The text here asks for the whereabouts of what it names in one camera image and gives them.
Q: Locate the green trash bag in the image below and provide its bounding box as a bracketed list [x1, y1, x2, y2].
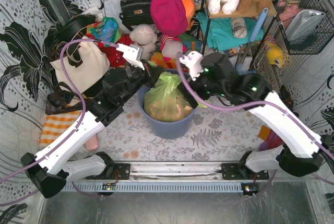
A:
[144, 71, 194, 122]

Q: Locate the blue trash bin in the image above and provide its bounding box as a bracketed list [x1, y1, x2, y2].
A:
[137, 69, 195, 139]

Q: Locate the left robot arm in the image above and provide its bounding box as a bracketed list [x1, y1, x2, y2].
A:
[21, 63, 164, 198]

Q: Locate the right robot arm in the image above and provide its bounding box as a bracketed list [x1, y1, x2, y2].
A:
[175, 51, 331, 179]

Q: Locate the rainbow striped bag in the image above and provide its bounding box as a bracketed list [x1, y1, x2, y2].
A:
[150, 32, 203, 73]

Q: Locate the cream canvas tote bag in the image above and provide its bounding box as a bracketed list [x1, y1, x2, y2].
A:
[63, 42, 110, 93]

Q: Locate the dark brown bag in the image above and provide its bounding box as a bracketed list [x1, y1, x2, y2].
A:
[45, 82, 83, 115]

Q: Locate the pink white plush doll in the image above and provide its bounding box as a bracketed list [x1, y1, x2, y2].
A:
[160, 34, 187, 61]

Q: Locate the cream plush sheep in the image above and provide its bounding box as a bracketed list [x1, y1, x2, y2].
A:
[129, 24, 158, 61]

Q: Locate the red cloth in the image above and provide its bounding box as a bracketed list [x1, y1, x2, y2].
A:
[100, 34, 134, 67]

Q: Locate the colourful scarf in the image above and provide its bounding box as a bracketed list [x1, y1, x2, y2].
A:
[86, 17, 122, 48]

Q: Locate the magenta hat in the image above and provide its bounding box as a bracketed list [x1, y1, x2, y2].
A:
[150, 0, 188, 37]

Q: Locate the black leather handbag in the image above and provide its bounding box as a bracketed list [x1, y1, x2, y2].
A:
[119, 0, 154, 31]

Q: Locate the white sneaker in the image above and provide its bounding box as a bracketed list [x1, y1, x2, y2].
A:
[229, 50, 253, 72]

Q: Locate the teal cloth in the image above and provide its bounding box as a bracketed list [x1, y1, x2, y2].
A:
[206, 18, 256, 52]

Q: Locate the orange plush toy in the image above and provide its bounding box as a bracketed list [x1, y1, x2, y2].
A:
[182, 0, 195, 27]

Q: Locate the pink case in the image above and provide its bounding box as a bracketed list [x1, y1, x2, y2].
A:
[84, 134, 99, 151]

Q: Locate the red purple sock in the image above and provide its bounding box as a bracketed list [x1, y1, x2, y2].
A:
[258, 125, 284, 151]

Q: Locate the yellow plush duck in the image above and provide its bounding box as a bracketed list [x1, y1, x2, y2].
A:
[264, 37, 284, 68]

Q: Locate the black orange toy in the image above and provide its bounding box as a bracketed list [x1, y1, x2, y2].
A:
[279, 85, 293, 110]

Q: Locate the orange checkered cloth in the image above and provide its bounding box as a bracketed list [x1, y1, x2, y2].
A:
[39, 98, 82, 148]

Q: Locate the black metal shelf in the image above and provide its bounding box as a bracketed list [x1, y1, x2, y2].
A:
[197, 0, 277, 55]

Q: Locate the silver pouch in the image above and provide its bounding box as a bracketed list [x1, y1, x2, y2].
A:
[285, 9, 326, 41]

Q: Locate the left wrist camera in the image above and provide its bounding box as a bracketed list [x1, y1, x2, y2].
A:
[116, 44, 145, 70]

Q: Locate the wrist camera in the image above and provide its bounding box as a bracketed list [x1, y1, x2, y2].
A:
[178, 51, 204, 81]
[116, 44, 145, 70]

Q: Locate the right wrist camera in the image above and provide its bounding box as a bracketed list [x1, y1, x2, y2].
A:
[178, 51, 204, 81]

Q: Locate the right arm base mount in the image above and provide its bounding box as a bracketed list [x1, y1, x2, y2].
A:
[221, 163, 269, 181]

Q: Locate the aluminium rail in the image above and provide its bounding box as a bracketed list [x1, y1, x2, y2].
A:
[39, 160, 320, 182]

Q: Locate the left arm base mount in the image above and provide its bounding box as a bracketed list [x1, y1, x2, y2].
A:
[97, 163, 130, 180]

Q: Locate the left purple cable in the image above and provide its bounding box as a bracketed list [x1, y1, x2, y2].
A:
[0, 38, 118, 207]

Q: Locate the black wire basket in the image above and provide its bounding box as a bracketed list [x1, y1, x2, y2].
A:
[272, 0, 333, 55]

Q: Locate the grey cable duct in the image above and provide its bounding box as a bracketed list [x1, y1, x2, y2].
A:
[62, 182, 243, 193]

